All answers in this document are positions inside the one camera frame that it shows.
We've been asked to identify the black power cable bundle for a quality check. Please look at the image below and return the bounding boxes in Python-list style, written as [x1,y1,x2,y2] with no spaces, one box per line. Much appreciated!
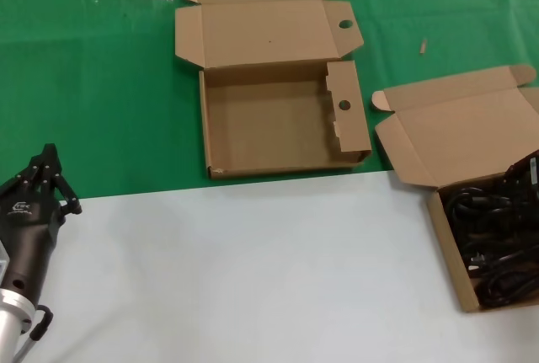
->
[440,173,539,308]

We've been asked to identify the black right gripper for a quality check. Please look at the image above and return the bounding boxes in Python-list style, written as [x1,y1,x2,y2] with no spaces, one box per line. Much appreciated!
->
[504,157,533,192]

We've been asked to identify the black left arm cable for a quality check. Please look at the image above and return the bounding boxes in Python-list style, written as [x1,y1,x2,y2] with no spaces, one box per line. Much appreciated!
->
[14,303,55,363]

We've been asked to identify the cardboard box with round holes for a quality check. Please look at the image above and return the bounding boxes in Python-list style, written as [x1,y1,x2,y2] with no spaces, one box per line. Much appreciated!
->
[173,0,374,181]

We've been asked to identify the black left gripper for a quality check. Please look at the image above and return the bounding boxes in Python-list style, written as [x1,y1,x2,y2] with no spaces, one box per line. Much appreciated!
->
[0,143,83,302]

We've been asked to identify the open brown cardboard box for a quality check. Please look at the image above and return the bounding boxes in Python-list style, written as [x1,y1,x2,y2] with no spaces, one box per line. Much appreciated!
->
[371,63,539,314]

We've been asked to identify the green table cloth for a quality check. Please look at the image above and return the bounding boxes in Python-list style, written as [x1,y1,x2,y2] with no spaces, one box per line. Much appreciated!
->
[0,0,539,202]

